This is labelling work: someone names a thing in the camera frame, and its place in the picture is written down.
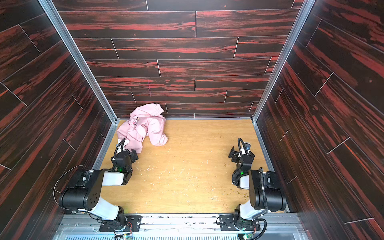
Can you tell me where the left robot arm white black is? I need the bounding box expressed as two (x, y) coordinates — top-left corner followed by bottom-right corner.
(58, 150), (139, 232)

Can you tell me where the pink zip jacket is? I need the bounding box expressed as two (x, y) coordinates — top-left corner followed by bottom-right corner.
(117, 104), (168, 154)

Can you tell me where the aluminium front rail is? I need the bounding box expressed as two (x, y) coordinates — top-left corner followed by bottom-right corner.
(53, 213), (310, 240)

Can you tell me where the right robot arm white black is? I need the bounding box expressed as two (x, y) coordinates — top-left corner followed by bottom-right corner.
(229, 138), (287, 231)

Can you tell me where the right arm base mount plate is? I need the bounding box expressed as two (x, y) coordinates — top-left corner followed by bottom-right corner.
(216, 214), (261, 232)

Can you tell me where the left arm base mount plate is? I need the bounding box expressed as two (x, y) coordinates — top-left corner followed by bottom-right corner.
(99, 215), (142, 232)

